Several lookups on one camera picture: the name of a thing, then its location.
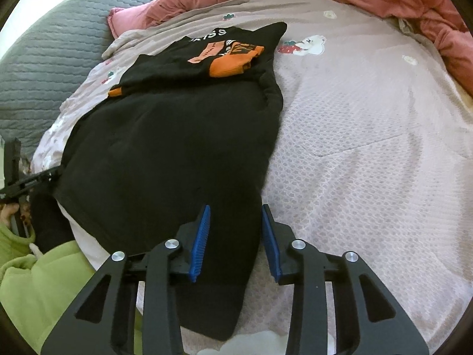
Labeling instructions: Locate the person's left forearm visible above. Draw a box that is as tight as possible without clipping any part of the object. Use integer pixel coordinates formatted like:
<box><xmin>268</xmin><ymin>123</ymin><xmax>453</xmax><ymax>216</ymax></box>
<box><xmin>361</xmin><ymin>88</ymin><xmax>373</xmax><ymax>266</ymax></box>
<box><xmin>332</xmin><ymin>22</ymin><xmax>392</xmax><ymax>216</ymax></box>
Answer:
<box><xmin>0</xmin><ymin>222</ymin><xmax>143</xmax><ymax>355</ymax></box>

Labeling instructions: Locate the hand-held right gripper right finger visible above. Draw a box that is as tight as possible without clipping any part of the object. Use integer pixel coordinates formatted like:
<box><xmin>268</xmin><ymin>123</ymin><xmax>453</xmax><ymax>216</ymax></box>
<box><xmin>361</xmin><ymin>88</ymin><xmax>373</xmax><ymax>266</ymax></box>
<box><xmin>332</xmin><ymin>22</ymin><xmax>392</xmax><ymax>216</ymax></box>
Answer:
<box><xmin>261</xmin><ymin>203</ymin><xmax>430</xmax><ymax>355</ymax></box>

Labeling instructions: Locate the grey quilted bedspread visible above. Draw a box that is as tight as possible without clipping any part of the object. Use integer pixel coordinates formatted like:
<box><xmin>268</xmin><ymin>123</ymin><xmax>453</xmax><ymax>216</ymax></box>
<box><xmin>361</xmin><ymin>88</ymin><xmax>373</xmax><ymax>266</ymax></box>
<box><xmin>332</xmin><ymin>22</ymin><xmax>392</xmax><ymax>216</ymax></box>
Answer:
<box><xmin>0</xmin><ymin>0</ymin><xmax>174</xmax><ymax>152</ymax></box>

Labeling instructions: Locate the cream bed sheet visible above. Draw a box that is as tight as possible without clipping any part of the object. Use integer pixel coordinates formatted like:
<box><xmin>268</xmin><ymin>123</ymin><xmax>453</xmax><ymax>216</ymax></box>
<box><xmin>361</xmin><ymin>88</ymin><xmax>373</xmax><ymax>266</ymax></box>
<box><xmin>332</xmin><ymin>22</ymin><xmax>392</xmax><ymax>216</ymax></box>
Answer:
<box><xmin>453</xmin><ymin>78</ymin><xmax>473</xmax><ymax>105</ymax></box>

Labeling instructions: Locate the person's left hand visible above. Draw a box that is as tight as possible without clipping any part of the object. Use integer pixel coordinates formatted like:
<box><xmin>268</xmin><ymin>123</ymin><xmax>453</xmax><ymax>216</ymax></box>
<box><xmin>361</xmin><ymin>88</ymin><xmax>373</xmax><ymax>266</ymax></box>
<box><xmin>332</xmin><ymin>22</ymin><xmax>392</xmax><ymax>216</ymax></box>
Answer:
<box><xmin>0</xmin><ymin>204</ymin><xmax>19</xmax><ymax>230</ymax></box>

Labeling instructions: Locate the pale pink printed blanket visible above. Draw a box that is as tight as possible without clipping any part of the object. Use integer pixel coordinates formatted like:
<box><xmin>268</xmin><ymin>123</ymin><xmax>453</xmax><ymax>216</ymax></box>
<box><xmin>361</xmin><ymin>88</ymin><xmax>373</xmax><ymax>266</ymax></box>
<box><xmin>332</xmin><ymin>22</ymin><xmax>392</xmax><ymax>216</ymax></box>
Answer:
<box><xmin>30</xmin><ymin>0</ymin><xmax>473</xmax><ymax>355</ymax></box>

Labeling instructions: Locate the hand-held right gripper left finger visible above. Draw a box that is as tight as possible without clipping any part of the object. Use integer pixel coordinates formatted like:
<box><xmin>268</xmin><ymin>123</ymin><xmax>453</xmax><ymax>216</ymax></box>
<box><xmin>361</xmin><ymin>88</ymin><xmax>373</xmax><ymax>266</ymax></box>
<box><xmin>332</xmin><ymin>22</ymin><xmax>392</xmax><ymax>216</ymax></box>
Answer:
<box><xmin>40</xmin><ymin>204</ymin><xmax>212</xmax><ymax>355</ymax></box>

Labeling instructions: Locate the black sweater with orange cuffs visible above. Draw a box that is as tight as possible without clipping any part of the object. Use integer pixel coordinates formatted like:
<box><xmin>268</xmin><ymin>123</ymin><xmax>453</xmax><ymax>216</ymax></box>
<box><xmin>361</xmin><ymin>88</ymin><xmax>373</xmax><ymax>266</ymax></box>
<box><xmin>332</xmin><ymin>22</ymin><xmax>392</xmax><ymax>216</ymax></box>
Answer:
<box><xmin>54</xmin><ymin>22</ymin><xmax>288</xmax><ymax>342</ymax></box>

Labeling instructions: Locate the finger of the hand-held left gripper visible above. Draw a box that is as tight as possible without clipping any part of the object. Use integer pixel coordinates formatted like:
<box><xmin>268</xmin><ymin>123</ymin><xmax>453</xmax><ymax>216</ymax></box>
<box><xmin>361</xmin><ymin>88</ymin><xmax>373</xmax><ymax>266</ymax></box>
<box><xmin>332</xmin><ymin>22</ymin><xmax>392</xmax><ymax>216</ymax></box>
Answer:
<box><xmin>21</xmin><ymin>166</ymin><xmax>62</xmax><ymax>192</ymax></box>

